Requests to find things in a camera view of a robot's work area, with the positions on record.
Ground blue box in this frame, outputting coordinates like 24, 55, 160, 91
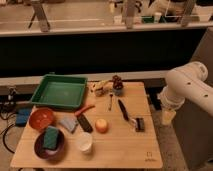
15, 108, 32, 126

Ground small dark spoon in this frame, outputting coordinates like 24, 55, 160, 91
108, 93, 113, 111

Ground green plastic tray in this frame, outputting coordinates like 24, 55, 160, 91
30, 74, 87, 110

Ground white plastic cup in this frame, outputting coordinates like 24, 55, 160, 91
75, 132, 93, 154

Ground black cables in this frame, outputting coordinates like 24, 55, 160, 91
0, 99, 21, 154

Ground red bowl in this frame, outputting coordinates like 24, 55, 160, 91
29, 107, 55, 131

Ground orange apple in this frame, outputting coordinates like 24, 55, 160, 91
95, 119, 108, 133

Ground green sponge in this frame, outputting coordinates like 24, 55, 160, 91
43, 126, 59, 150

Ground black remote control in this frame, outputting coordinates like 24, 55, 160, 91
77, 114, 93, 133

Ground yellow banana toy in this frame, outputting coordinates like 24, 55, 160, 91
91, 80, 109, 97

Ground black handled knife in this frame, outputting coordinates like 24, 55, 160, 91
118, 99, 129, 121

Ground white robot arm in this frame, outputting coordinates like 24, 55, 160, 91
158, 61, 213, 125

